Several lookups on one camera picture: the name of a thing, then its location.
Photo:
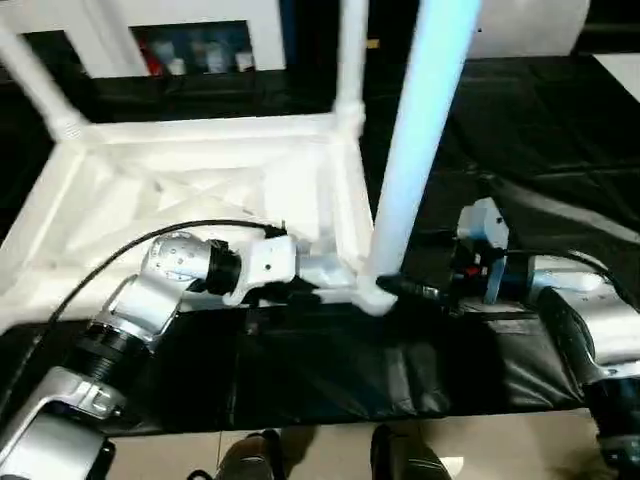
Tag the white plastic table leg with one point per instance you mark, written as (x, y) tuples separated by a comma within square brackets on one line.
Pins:
[(420, 125), (35, 75), (351, 60)]

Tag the white plastic table top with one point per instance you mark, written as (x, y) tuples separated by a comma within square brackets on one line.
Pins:
[(150, 150)]

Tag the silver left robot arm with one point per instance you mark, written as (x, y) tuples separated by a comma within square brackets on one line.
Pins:
[(150, 300)]

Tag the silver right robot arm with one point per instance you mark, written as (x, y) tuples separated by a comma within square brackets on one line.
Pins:
[(575, 310)]

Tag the black padded work mat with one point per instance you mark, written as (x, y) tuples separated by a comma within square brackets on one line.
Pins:
[(525, 150)]

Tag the small white jar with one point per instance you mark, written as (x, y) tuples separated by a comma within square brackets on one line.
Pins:
[(244, 62), (176, 66)]

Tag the patterned white jar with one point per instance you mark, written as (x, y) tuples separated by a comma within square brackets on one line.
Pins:
[(215, 61)]

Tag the white flat board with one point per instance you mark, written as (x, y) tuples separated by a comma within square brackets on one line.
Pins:
[(622, 75)]

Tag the grey printed cushion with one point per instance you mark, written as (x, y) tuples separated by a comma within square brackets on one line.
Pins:
[(530, 30)]

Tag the black cabinet with gold label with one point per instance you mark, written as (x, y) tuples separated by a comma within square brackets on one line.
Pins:
[(310, 35)]

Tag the red bottle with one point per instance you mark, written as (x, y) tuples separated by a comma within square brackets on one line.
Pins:
[(150, 60)]

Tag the black low bench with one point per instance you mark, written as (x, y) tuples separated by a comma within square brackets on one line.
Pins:
[(610, 42)]

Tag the white glass-door cabinet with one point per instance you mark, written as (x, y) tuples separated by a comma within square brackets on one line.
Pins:
[(75, 20)]

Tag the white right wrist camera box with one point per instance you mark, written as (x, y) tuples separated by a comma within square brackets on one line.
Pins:
[(485, 220)]

